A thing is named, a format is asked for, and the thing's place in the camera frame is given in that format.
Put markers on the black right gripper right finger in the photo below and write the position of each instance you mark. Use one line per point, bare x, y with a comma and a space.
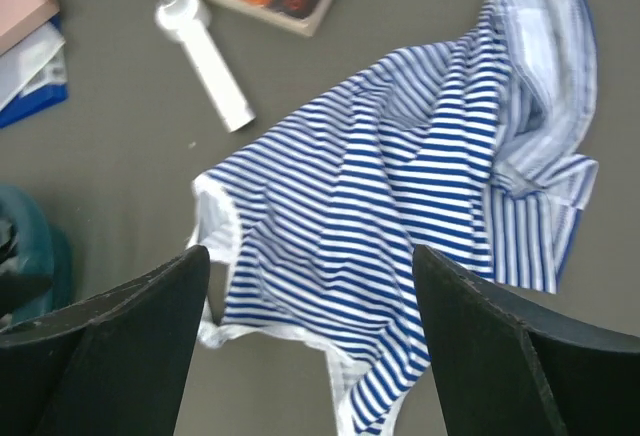
504, 365

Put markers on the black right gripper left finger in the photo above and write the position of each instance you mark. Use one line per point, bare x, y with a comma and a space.
112, 364

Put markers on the blue white striped tank top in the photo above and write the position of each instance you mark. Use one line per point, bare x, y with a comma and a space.
467, 146

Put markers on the teal plastic basket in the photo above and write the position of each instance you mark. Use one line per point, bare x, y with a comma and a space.
32, 246

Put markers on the blue plastic folder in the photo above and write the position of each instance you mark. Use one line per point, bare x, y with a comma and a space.
24, 106

